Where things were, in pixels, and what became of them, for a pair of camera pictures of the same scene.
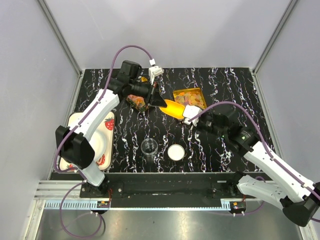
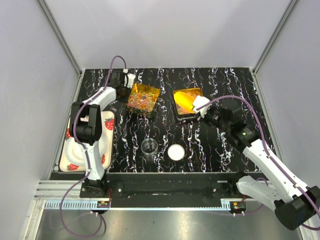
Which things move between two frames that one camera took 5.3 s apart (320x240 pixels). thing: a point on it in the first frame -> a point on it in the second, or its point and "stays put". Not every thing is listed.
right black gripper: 197,127 -> 212,108
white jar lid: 176,152 stays put
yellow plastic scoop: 174,109 -> 184,101
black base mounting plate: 161,190 stays put
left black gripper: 157,100 -> 126,100
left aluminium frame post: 61,37 stays put
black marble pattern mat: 155,140 stays put
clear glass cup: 149,147 stays put
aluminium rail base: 67,195 stays put
